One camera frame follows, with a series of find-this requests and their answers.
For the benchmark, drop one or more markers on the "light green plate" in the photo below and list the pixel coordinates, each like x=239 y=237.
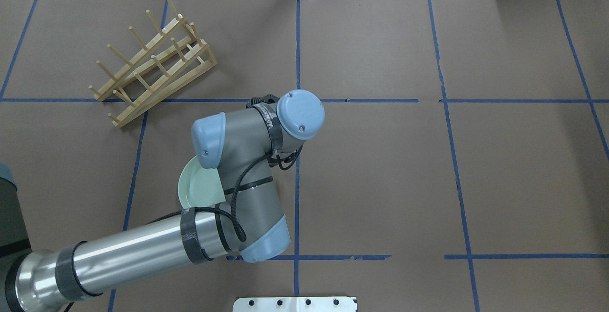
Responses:
x=199 y=186

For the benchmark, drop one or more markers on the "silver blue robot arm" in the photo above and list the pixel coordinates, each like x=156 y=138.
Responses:
x=242 y=146

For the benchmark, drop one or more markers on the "wooden dish rack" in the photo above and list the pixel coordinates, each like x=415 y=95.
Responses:
x=176 y=56

